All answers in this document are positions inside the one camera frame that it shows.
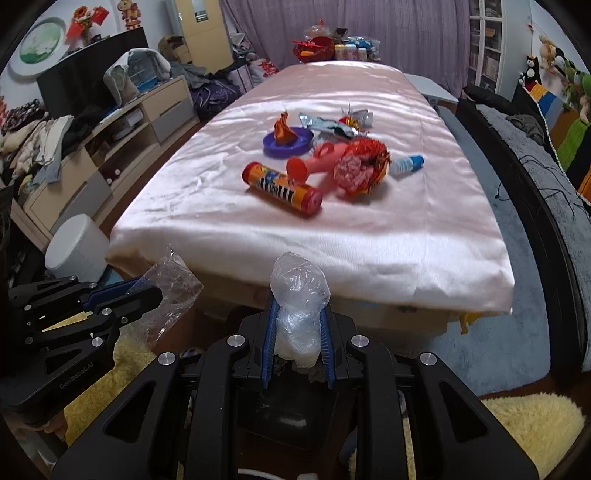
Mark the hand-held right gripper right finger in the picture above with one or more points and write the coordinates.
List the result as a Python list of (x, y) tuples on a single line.
[(327, 346)]

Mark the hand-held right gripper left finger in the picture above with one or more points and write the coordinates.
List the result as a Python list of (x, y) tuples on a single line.
[(269, 344)]

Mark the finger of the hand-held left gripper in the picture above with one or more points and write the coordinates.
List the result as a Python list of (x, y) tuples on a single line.
[(111, 290), (134, 307)]

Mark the clear plastic bag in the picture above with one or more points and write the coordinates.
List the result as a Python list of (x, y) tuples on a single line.
[(298, 288)]

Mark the orange candy tube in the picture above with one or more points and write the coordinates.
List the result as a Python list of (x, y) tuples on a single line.
[(281, 187)]

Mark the pink plastic toy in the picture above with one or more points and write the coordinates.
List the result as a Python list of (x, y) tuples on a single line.
[(318, 161)]

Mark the red foil wrapper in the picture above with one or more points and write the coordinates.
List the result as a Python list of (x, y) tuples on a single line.
[(362, 164)]

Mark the small bottle with blue cap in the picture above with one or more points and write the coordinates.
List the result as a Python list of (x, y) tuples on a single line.
[(406, 165)]

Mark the purple round lid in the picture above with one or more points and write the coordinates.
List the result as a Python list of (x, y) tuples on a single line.
[(302, 138)]

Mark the orange foil wrapper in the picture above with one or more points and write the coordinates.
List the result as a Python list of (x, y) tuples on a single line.
[(284, 131)]

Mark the silver foil wrapper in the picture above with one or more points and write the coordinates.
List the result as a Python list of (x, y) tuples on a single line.
[(318, 123)]

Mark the red and gold candy wrapper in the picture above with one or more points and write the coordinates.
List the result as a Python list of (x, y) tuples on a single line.
[(351, 123)]

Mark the white cylindrical bin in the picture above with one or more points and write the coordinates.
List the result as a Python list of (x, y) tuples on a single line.
[(76, 251)]

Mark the pink satin table cover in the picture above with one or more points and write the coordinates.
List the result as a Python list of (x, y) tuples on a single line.
[(286, 240)]

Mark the yellow cloth corner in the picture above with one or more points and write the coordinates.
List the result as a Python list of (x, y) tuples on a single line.
[(468, 323)]

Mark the pile of clothes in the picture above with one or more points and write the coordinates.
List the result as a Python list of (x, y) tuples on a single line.
[(41, 138)]

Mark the blue grey carpet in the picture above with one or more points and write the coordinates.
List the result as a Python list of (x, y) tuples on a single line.
[(498, 300)]

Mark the wooden television cabinet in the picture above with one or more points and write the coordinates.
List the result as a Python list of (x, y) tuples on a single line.
[(157, 115)]

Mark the black television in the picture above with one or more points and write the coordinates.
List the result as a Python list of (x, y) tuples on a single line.
[(78, 76)]

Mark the purple bag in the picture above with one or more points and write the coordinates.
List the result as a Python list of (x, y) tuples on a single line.
[(214, 99)]

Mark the yellow fluffy rug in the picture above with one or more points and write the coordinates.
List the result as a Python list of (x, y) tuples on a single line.
[(531, 429)]

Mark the pet carrier with grey cloth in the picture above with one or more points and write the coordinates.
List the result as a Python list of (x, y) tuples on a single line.
[(134, 69)]

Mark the black sofa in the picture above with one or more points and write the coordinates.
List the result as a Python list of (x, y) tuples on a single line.
[(531, 240)]

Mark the cardboard box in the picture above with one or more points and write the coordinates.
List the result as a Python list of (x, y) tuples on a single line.
[(175, 48)]

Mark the red and white shopping bag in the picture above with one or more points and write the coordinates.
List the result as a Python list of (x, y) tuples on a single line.
[(264, 71)]

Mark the yellow wooden door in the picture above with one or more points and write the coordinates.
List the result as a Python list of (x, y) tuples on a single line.
[(203, 37)]

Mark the grey fluffy blanket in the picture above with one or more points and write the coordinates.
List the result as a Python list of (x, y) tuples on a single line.
[(521, 152)]

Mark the white side table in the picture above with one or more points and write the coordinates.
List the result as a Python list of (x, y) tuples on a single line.
[(429, 87)]

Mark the black cushion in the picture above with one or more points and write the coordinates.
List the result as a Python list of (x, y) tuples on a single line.
[(478, 94)]

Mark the grey crumpled cloth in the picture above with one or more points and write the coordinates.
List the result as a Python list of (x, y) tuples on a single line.
[(526, 127)]

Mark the group of small bottles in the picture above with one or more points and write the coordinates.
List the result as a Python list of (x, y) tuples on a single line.
[(358, 50)]

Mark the purple curtain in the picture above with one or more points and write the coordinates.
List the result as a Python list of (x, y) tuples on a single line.
[(392, 32)]

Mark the striped colourful crochet blanket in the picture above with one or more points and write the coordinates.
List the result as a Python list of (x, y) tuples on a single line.
[(572, 138)]

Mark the white bookshelf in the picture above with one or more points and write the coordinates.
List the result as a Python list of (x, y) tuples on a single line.
[(485, 41)]

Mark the row of plush toys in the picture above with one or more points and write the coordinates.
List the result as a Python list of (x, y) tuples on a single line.
[(561, 64)]

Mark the round green wall picture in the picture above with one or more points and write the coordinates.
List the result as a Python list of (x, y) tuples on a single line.
[(39, 44)]

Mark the red flower wall decoration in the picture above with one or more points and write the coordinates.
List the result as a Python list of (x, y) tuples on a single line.
[(85, 21)]

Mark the red figure wall decoration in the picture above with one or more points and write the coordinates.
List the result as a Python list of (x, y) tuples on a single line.
[(129, 14)]

